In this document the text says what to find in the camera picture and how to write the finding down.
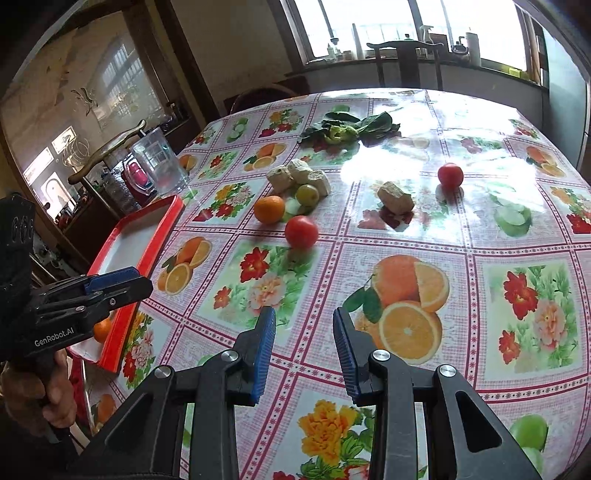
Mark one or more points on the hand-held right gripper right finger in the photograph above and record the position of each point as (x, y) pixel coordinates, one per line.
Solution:
(344, 350)

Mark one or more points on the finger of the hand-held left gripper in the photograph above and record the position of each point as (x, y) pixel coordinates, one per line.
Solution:
(124, 293)
(111, 279)

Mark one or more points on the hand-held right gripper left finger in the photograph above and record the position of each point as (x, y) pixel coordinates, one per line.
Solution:
(264, 350)

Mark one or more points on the red rimmed white tray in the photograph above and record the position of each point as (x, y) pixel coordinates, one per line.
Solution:
(138, 230)

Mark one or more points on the red tomato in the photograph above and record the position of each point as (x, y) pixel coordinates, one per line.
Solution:
(450, 175)
(301, 232)

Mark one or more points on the orange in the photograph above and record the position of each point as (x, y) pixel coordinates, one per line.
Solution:
(269, 210)
(102, 329)

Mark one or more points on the small green round fruit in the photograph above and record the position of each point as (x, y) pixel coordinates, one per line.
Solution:
(307, 194)

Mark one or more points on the pale sugarcane piece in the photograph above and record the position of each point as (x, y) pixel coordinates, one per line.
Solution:
(300, 169)
(280, 179)
(395, 197)
(322, 183)

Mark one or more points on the person's left hand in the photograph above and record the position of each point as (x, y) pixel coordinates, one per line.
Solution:
(55, 392)

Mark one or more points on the red thermos bottle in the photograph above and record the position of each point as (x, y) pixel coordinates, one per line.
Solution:
(137, 174)

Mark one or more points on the fruit and flower print tablecloth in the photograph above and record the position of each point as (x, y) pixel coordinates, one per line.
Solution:
(406, 240)

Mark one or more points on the clear glass mug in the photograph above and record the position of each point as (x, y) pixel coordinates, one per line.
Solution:
(159, 161)

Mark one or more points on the wooden cabinet with glass door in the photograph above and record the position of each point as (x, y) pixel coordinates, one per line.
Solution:
(92, 83)

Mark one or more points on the green pepper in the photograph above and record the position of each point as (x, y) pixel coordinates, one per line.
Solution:
(340, 134)

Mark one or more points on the dark leafy greens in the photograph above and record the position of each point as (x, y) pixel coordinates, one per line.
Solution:
(374, 123)

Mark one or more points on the round back chair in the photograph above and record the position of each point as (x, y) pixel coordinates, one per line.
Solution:
(258, 90)

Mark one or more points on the dark wooden chair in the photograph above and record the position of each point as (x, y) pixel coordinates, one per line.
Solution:
(406, 45)

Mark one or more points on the kettle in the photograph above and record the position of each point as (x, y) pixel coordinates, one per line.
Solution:
(459, 50)

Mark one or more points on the spray bottle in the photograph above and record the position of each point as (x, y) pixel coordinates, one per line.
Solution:
(426, 37)

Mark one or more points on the white cylindrical container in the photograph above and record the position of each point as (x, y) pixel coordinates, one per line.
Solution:
(473, 48)

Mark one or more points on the grey refrigerator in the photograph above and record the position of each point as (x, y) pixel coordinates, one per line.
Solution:
(565, 92)

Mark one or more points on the wooden chair with curved rail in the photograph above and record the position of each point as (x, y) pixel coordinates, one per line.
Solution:
(106, 150)

